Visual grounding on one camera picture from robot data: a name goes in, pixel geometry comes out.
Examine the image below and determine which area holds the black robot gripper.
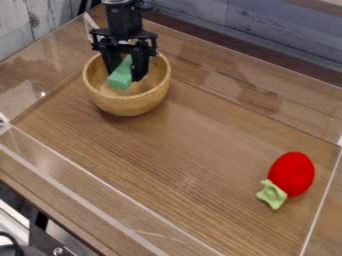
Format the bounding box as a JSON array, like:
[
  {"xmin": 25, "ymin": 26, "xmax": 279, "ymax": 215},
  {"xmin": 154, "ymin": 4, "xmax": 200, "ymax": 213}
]
[{"xmin": 92, "ymin": 1, "xmax": 158, "ymax": 82}]

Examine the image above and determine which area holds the green rectangular block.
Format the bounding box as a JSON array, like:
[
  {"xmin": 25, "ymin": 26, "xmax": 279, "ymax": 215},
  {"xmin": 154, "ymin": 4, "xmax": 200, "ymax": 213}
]
[{"xmin": 108, "ymin": 54, "xmax": 150, "ymax": 90}]

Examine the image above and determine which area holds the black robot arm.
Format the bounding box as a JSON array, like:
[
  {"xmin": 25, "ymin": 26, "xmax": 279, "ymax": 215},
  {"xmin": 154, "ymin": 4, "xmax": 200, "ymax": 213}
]
[{"xmin": 90, "ymin": 0, "xmax": 158, "ymax": 82}]

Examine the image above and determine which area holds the brown wooden bowl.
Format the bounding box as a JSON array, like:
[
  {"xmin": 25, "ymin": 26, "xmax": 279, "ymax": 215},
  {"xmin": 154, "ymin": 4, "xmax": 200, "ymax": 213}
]
[{"xmin": 82, "ymin": 54, "xmax": 172, "ymax": 117}]

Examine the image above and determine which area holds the red plush ball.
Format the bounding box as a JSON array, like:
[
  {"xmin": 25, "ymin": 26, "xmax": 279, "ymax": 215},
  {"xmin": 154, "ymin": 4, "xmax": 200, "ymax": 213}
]
[{"xmin": 268, "ymin": 152, "xmax": 316, "ymax": 197}]

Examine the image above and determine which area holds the small green plastic toy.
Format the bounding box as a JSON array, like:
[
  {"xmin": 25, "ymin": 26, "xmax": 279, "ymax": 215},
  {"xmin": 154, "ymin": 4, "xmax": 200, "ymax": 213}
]
[{"xmin": 257, "ymin": 179, "xmax": 288, "ymax": 210}]

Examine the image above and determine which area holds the black metal table frame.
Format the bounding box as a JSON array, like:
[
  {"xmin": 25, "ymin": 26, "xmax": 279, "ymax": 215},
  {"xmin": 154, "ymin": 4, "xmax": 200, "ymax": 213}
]
[{"xmin": 29, "ymin": 206, "xmax": 92, "ymax": 256}]

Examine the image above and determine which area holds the black cable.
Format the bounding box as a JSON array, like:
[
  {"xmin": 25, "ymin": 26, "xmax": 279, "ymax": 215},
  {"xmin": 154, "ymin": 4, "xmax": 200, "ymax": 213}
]
[{"xmin": 0, "ymin": 231, "xmax": 26, "ymax": 256}]

